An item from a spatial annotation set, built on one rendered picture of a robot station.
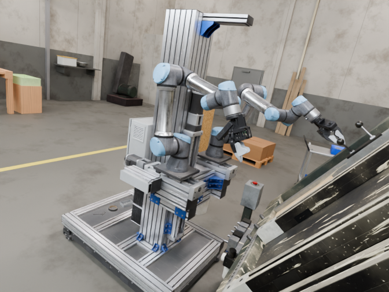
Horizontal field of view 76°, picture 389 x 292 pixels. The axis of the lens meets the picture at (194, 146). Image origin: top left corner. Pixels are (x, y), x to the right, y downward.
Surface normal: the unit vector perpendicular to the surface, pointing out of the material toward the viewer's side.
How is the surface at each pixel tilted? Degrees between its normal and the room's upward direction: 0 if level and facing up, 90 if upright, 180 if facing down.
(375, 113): 90
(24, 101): 90
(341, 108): 90
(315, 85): 90
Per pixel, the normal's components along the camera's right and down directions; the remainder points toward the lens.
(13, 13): 0.81, 0.29
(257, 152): -0.56, 0.15
